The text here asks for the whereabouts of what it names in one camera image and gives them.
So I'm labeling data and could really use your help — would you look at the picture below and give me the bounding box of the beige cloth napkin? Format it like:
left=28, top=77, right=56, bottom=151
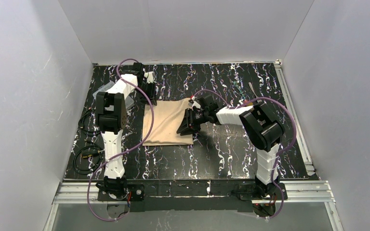
left=142, top=98, right=193, bottom=146

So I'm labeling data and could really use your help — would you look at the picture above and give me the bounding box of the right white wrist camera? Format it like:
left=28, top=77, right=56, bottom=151
left=188, top=96, right=201, bottom=110

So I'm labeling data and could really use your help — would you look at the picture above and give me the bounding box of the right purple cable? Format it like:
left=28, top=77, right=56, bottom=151
left=191, top=89, right=298, bottom=220

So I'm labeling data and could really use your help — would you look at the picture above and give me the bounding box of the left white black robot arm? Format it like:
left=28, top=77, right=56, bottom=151
left=95, top=60, right=157, bottom=197

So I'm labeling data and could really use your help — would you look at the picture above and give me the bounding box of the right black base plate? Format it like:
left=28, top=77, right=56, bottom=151
left=233, top=182, right=288, bottom=201

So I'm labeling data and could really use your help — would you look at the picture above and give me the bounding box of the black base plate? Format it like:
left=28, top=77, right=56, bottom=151
left=96, top=182, right=145, bottom=202
left=233, top=182, right=288, bottom=201

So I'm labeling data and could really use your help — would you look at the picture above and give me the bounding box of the aluminium frame rail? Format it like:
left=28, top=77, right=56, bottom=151
left=54, top=180, right=335, bottom=204

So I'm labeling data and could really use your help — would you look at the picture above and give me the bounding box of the purple cable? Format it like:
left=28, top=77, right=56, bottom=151
left=191, top=89, right=298, bottom=220
left=86, top=58, right=157, bottom=222

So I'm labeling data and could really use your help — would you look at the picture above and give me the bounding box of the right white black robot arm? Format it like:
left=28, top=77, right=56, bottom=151
left=176, top=96, right=285, bottom=195

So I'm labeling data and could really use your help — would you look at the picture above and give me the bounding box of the black coiled cable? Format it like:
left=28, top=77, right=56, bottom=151
left=72, top=108, right=106, bottom=176

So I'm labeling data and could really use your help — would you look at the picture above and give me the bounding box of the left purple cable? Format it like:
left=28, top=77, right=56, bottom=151
left=86, top=58, right=157, bottom=222

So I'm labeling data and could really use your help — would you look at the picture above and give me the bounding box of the clear plastic screw box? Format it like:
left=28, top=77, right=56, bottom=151
left=92, top=80, right=134, bottom=109

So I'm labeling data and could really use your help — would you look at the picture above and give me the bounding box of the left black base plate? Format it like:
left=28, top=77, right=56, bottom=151
left=96, top=182, right=145, bottom=202

